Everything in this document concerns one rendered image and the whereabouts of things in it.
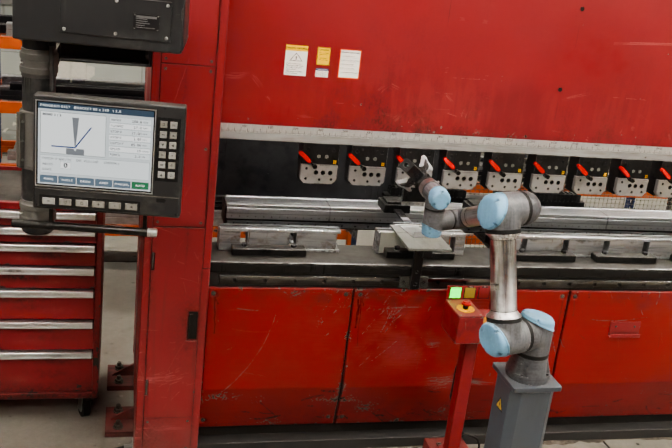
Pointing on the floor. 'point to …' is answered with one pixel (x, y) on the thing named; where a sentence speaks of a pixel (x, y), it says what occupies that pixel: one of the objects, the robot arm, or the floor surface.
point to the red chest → (49, 304)
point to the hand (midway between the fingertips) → (408, 167)
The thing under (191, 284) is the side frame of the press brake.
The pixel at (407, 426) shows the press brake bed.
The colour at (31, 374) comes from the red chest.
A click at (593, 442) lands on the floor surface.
